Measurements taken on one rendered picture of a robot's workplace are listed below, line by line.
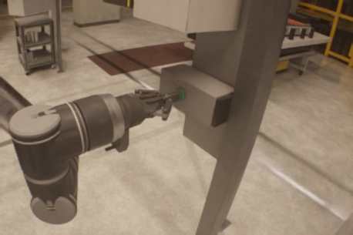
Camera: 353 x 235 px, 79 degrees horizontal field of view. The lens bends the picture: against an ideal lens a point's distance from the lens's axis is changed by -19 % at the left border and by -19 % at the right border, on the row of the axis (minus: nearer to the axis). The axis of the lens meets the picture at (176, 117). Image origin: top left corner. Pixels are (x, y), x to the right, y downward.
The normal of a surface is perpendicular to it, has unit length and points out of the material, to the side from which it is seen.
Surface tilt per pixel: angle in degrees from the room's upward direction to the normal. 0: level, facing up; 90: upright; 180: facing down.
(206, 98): 90
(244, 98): 90
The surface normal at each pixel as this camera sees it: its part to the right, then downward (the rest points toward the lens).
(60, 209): 0.25, 0.53
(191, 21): 0.65, 0.45
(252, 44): -0.75, 0.28
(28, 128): 0.12, -0.79
